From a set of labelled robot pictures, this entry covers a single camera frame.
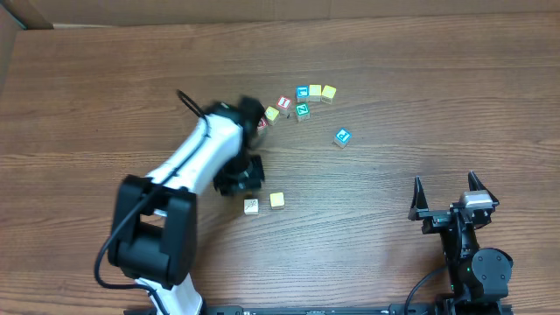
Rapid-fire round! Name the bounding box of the cardboard box wall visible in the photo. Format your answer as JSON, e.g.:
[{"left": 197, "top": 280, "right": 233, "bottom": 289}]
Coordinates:
[{"left": 1, "top": 0, "right": 559, "bottom": 78}]

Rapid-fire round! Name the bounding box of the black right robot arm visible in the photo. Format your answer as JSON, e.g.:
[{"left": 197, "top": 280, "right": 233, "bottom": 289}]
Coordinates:
[{"left": 402, "top": 171, "right": 514, "bottom": 314}]

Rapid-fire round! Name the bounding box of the yellow K block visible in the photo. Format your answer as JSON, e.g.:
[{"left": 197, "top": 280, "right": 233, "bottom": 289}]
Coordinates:
[{"left": 269, "top": 192, "right": 285, "bottom": 210}]

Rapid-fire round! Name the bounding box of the red I block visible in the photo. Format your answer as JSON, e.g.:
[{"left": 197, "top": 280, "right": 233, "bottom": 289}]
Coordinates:
[{"left": 276, "top": 95, "right": 293, "bottom": 116}]

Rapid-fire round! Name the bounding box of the yellow right top block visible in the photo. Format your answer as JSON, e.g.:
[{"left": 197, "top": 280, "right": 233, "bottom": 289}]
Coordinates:
[{"left": 321, "top": 85, "right": 337, "bottom": 104}]

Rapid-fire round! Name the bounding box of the yellow middle top block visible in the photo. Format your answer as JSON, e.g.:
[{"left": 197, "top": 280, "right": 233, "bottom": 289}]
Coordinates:
[{"left": 308, "top": 84, "right": 322, "bottom": 102}]

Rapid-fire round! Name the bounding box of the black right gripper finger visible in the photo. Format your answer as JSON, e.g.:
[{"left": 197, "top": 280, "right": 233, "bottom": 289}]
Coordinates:
[
  {"left": 410, "top": 176, "right": 428, "bottom": 212},
  {"left": 467, "top": 171, "right": 499, "bottom": 205}
]

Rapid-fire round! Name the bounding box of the plain white wooden block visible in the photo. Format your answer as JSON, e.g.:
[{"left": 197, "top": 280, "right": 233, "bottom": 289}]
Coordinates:
[{"left": 243, "top": 199, "right": 259, "bottom": 215}]

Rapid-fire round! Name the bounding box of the blue L block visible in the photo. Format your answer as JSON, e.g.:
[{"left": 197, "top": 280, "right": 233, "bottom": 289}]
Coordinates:
[{"left": 296, "top": 85, "right": 310, "bottom": 103}]

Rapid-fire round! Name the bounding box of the red Q block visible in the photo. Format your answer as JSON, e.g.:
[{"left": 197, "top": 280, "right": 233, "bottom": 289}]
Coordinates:
[{"left": 257, "top": 116, "right": 269, "bottom": 136}]

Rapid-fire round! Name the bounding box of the green N block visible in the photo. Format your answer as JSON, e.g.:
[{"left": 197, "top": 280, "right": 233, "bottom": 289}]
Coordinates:
[{"left": 295, "top": 102, "right": 311, "bottom": 122}]

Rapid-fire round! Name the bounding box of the yellow block near Q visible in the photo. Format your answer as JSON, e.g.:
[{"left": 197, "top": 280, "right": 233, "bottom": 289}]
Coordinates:
[{"left": 264, "top": 107, "right": 280, "bottom": 125}]

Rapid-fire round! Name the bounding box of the blue P block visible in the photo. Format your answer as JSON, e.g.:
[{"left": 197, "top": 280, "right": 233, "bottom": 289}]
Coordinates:
[{"left": 333, "top": 128, "right": 352, "bottom": 149}]

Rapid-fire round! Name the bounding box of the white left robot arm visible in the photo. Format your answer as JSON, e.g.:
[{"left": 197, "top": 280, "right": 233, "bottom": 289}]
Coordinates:
[{"left": 94, "top": 91, "right": 265, "bottom": 314}]

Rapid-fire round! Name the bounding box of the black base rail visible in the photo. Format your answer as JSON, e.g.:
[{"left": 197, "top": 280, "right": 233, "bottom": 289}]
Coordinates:
[{"left": 200, "top": 303, "right": 514, "bottom": 315}]

